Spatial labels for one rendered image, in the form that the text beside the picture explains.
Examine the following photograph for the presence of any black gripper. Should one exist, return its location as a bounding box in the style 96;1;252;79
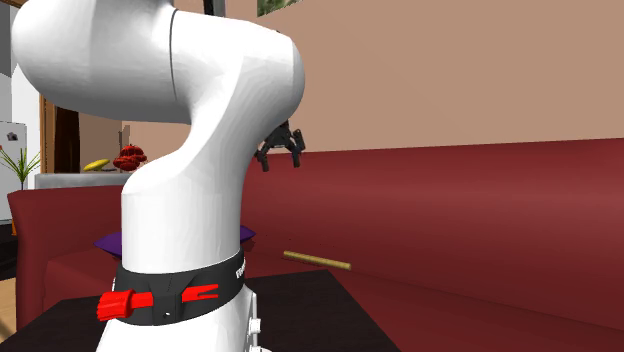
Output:
253;121;307;173

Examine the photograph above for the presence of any olive yellow stick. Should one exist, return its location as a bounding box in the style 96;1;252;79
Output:
283;250;353;272

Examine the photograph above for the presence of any red round fruit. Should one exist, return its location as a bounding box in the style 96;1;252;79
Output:
112;144;148;172

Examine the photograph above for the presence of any purple cushion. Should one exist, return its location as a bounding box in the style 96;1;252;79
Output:
93;225;257;259

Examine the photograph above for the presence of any dark red sofa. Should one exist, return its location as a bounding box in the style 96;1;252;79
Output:
6;138;624;352

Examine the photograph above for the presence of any grey counter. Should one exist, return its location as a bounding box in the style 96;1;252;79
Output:
33;170;133;191

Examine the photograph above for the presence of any brown wooden door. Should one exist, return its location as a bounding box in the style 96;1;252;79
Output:
39;95;82;174

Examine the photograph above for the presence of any green potted plant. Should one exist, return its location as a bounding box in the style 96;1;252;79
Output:
0;145;42;191

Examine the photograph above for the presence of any white refrigerator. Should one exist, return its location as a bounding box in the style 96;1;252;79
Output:
0;121;28;223

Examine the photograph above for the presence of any green wall picture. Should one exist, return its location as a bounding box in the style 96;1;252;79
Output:
256;0;304;18

